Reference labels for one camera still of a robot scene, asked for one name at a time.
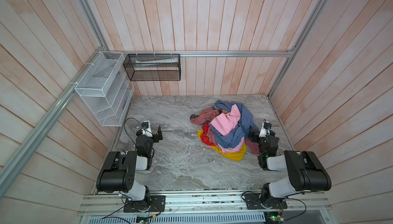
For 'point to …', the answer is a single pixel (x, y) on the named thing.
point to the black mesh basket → (153, 67)
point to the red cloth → (203, 136)
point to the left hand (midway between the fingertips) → (153, 128)
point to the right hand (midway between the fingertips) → (259, 126)
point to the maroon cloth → (207, 114)
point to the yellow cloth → (234, 155)
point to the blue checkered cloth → (241, 130)
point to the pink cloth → (225, 124)
